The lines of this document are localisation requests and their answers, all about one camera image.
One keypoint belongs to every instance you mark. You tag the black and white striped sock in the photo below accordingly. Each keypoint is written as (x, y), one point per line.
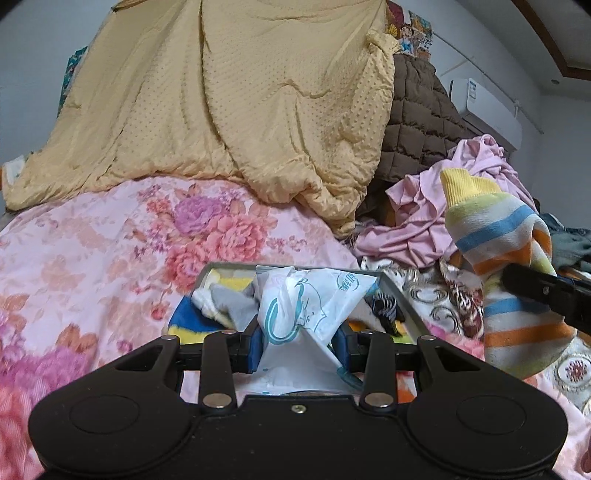
(383, 309)

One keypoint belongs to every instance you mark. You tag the colourful wall poster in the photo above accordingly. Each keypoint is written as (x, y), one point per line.
(413, 32)

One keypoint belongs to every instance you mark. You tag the grey box with frog painting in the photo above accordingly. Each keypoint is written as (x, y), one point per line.
(203, 332)

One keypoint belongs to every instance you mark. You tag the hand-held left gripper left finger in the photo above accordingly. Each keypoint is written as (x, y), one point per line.
(255, 350)

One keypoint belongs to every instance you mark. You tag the white packet with teal print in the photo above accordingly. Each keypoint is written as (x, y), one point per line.
(300, 304)

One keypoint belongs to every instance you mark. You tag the white and gold patterned sheet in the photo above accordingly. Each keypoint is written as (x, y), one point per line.
(461, 300)

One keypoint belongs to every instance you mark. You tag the blue denim jeans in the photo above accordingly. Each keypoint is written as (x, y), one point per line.
(572, 244)

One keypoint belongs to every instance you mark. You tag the grey sock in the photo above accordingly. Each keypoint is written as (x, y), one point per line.
(235, 304)

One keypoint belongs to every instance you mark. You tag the yellow striped sock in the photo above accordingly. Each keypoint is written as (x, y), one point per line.
(508, 230)

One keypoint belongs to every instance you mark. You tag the yellow dotted quilt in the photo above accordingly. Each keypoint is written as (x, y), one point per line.
(207, 92)

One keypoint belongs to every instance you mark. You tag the white air conditioner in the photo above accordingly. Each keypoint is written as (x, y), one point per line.
(489, 115)

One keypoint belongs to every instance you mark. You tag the pink garment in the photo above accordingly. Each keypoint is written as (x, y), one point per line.
(415, 217)

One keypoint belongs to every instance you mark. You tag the pink floral bedsheet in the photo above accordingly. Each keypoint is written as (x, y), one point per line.
(92, 258)

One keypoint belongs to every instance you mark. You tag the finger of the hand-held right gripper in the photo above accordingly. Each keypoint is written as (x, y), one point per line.
(545, 290)

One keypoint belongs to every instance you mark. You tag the teal patterned wall poster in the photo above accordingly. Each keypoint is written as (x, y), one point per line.
(74, 69)

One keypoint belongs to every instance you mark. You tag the brown quilted blanket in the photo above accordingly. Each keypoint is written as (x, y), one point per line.
(415, 129)

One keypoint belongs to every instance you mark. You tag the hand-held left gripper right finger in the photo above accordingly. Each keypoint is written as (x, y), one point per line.
(341, 348)

